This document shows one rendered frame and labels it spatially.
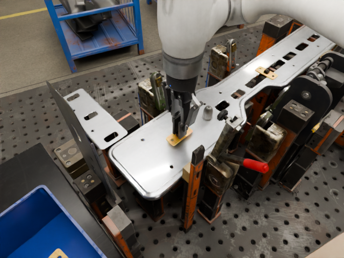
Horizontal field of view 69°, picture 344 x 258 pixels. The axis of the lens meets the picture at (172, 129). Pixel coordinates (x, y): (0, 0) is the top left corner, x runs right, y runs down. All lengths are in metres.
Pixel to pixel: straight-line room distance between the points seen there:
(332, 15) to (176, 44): 0.24
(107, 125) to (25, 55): 2.54
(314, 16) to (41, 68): 2.77
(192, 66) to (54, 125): 0.92
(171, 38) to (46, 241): 0.50
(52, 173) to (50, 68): 2.30
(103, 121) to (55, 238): 0.38
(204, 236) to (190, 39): 0.68
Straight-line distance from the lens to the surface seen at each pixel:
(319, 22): 0.45
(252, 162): 0.59
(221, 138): 0.58
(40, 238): 0.67
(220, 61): 1.05
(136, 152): 0.74
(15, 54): 3.38
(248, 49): 1.75
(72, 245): 0.63
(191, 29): 0.48
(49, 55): 3.17
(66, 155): 0.71
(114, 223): 0.44
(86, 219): 0.65
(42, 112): 1.41
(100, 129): 0.82
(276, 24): 1.33
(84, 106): 0.91
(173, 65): 0.53
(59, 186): 0.71
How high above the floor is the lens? 1.61
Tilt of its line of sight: 51 degrees down
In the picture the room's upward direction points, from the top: straight up
